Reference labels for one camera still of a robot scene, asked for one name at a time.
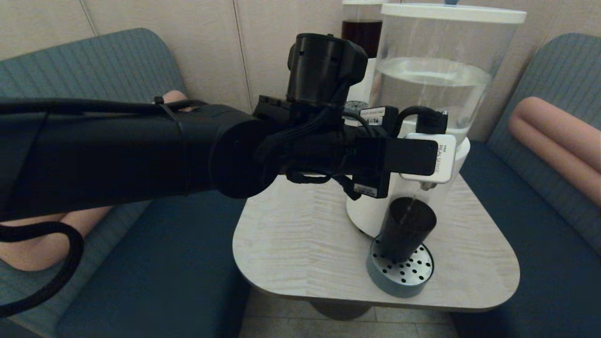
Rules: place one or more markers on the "large clear water dispenser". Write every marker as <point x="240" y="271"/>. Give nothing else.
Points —
<point x="432" y="84"/>

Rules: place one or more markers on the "golden table pedestal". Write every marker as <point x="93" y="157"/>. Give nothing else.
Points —
<point x="340" y="311"/>

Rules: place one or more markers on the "large blue perforated drip tray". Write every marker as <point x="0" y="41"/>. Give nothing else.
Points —
<point x="404" y="281"/>

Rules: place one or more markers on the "small blue drip tray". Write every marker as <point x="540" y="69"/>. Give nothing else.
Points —
<point x="357" y="105"/>

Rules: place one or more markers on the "pink bolster cushion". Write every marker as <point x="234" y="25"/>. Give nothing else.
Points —
<point x="558" y="141"/>
<point x="42" y="239"/>

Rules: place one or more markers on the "blue dispenser lid knob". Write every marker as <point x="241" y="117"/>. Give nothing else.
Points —
<point x="452" y="2"/>

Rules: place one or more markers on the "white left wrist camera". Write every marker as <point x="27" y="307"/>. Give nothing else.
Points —
<point x="443" y="159"/>

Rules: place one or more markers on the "small dark drink dispenser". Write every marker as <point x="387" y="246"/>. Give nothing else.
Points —
<point x="364" y="28"/>

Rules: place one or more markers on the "black plastic cup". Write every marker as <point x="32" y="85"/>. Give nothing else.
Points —
<point x="404" y="230"/>

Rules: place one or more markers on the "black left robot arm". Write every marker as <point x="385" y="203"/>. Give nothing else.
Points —
<point x="141" y="155"/>

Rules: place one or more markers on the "blue upholstered bench sofa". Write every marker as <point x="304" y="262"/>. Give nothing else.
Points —
<point x="178" y="263"/>
<point x="540" y="244"/>

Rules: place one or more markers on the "silver water dispenser tap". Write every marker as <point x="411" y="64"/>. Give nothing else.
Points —
<point x="426" y="186"/>

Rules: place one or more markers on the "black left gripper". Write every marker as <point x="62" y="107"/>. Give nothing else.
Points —
<point x="404" y="157"/>

